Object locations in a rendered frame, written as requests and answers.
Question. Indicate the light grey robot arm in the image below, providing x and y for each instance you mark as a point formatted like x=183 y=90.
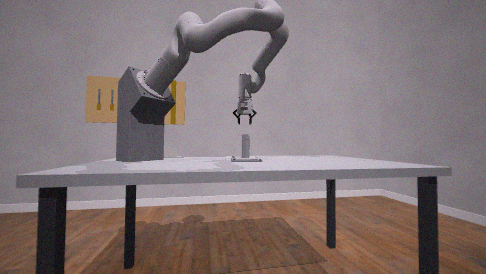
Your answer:
x=191 y=35

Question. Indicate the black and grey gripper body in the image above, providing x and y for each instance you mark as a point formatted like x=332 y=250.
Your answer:
x=249 y=102

